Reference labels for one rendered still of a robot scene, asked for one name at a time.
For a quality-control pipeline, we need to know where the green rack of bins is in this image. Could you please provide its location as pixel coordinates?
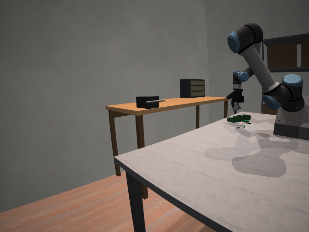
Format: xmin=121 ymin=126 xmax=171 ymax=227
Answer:
xmin=227 ymin=114 xmax=251 ymax=123

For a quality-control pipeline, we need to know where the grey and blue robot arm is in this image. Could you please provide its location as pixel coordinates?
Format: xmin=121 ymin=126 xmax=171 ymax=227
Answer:
xmin=227 ymin=23 xmax=305 ymax=112

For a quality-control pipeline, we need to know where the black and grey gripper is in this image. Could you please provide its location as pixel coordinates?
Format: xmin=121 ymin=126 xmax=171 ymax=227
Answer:
xmin=231 ymin=89 xmax=244 ymax=114

